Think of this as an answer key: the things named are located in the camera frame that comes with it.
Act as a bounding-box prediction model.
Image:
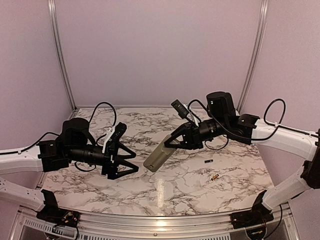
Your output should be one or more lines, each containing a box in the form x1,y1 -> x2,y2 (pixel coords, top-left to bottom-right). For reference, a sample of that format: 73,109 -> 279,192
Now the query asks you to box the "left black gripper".
67,141 -> 140,181

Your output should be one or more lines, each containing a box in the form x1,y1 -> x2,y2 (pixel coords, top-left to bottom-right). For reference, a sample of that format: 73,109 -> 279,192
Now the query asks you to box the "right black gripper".
164,115 -> 228,150

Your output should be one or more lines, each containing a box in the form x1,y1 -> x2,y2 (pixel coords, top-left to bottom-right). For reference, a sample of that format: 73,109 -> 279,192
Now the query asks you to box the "grey white remote control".
143,134 -> 177,173

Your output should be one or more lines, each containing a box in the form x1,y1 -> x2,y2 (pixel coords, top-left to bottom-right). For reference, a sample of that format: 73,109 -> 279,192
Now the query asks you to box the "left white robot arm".
0,117 -> 139,223

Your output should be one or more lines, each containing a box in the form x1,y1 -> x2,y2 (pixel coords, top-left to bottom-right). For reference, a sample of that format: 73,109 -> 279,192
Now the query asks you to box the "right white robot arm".
164,91 -> 320,224

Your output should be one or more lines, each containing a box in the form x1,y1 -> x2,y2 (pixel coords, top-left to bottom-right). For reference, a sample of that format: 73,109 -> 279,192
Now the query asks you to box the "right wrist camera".
171,99 -> 201,127

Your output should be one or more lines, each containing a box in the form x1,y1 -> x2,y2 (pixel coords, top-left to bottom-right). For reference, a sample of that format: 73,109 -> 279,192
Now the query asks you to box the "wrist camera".
171,99 -> 201,127
102,122 -> 127,153

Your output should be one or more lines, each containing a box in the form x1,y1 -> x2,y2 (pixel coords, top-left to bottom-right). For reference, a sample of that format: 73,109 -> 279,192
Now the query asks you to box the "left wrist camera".
102,122 -> 127,153

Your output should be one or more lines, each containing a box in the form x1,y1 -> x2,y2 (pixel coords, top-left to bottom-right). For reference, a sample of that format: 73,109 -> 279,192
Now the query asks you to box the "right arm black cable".
186,98 -> 320,151

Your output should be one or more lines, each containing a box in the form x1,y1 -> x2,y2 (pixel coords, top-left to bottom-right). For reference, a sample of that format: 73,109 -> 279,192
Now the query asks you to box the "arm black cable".
0,101 -> 118,173
186,98 -> 320,151

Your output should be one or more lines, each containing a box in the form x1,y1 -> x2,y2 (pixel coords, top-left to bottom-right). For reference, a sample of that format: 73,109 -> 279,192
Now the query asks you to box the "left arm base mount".
36,189 -> 80,228

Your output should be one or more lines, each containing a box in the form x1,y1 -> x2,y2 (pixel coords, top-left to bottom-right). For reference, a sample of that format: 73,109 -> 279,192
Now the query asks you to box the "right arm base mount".
230,190 -> 274,229

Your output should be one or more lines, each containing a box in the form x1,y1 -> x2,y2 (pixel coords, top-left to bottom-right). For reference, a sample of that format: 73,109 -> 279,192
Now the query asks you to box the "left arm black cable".
0,101 -> 118,173

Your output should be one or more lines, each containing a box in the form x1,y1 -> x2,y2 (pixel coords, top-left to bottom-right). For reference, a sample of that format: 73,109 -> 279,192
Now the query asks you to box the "right aluminium corner post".
236,0 -> 270,113

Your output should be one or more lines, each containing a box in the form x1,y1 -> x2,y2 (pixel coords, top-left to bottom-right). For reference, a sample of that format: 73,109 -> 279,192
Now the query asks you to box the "aluminium corner post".
47,0 -> 77,112
236,0 -> 270,113

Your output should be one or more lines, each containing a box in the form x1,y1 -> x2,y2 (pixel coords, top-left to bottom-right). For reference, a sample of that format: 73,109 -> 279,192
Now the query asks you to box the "left aluminium corner post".
47,0 -> 77,112

